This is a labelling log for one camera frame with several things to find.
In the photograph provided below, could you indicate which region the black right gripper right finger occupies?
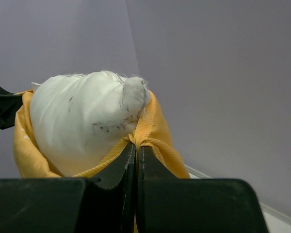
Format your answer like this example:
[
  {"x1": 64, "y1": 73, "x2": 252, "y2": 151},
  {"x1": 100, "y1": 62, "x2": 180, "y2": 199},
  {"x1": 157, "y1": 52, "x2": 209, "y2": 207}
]
[{"x1": 137, "y1": 146, "x2": 268, "y2": 233}]

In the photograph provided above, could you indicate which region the white pillow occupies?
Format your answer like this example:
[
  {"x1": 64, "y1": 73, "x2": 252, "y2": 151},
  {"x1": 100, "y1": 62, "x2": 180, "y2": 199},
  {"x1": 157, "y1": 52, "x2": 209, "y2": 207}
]
[{"x1": 30, "y1": 71, "x2": 150, "y2": 176}]

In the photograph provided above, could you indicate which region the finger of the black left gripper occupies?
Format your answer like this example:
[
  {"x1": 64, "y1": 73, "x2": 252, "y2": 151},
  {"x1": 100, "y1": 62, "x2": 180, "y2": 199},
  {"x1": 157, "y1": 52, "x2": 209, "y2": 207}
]
[{"x1": 0, "y1": 87, "x2": 23, "y2": 130}]

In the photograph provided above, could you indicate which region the yellow printed pillowcase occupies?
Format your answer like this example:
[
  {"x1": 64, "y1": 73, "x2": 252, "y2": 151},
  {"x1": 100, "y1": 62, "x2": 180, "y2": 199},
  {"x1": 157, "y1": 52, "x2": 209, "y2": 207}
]
[{"x1": 12, "y1": 89, "x2": 191, "y2": 233}]

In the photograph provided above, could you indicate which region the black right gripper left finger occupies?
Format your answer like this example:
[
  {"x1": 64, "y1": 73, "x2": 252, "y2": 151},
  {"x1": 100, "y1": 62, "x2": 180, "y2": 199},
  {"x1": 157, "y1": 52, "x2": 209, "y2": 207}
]
[{"x1": 0, "y1": 143, "x2": 136, "y2": 233}]

